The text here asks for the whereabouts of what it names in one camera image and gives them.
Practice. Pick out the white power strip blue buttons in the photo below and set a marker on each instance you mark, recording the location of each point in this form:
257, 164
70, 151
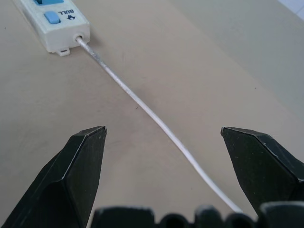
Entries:
57, 26

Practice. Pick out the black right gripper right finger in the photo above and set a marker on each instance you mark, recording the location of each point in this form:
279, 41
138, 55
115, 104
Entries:
259, 166

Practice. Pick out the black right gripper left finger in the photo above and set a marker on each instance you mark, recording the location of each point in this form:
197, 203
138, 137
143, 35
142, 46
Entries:
71, 175

